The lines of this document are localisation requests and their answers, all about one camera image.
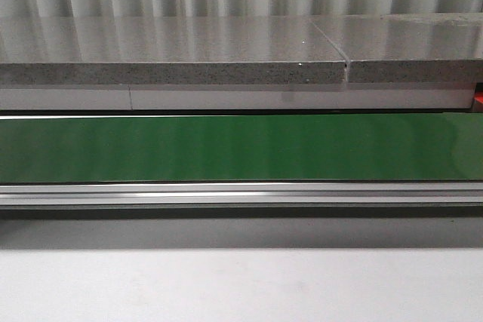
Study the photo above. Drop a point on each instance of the white base panel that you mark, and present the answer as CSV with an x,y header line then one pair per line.
x,y
237,97

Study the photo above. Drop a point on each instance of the green conveyor belt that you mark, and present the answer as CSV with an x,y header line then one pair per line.
x,y
360,147

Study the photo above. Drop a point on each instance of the right grey stone slab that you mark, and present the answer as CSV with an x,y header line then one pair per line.
x,y
407,48

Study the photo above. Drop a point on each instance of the grey stone slab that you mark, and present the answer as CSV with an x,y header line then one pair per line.
x,y
166,51
407,48

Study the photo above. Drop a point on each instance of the left grey stone slab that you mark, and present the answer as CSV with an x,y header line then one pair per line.
x,y
166,51

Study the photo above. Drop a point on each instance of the aluminium conveyor frame rail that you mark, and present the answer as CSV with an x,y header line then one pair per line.
x,y
240,194

